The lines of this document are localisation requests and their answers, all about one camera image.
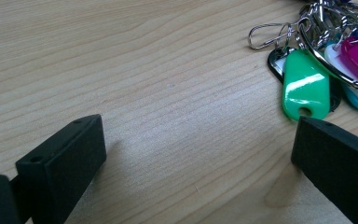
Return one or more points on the green plastic key tag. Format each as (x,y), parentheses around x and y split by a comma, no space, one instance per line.
(304,84)

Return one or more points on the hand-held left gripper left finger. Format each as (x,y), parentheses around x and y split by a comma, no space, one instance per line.
(65,161)

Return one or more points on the silver metal snap clip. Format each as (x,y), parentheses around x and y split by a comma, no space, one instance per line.
(268,34)

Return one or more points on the white plastic key tag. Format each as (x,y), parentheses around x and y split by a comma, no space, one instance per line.
(338,62)

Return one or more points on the light blue plastic key tag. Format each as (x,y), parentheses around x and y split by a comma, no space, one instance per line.
(355,101)

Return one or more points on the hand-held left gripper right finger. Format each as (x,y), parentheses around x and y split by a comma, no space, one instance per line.
(338,158)

